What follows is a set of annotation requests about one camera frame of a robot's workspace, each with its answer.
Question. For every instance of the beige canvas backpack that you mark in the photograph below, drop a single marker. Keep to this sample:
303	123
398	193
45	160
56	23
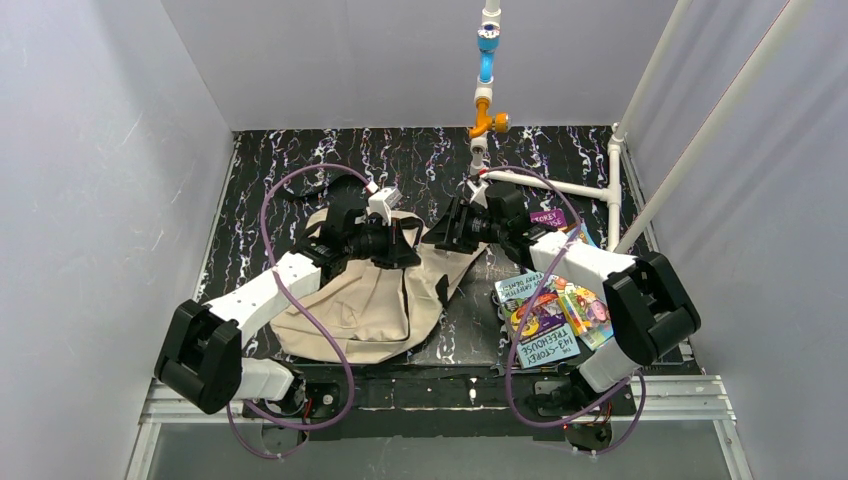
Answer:
375	314

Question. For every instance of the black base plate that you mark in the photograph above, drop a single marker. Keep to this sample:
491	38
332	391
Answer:
415	401

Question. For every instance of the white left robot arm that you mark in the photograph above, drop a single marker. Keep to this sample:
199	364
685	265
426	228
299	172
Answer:
201	356

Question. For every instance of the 143-storey treehouse book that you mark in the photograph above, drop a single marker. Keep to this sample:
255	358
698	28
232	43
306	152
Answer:
547	336

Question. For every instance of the white PVC pipe frame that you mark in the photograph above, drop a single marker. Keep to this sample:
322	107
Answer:
711	117

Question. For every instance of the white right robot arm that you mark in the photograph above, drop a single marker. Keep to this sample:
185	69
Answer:
651	311

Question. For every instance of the blue cartoon mouse book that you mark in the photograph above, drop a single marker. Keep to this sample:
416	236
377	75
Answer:
582	233

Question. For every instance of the purple 117-storey treehouse book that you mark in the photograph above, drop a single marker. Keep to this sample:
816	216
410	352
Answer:
553	217

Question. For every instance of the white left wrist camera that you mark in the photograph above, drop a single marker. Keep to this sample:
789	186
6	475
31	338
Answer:
382	202

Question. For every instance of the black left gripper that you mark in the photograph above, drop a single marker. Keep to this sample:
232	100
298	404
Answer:
399	240

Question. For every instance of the aluminium rail frame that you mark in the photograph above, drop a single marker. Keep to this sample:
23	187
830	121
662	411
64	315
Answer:
668	398

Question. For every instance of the colourful crayon box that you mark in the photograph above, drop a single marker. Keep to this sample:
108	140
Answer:
587	315

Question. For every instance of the blue orange pipe fitting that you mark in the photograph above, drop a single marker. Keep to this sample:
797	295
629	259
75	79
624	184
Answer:
488	39

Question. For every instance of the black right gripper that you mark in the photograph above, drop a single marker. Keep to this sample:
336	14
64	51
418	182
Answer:
452	225

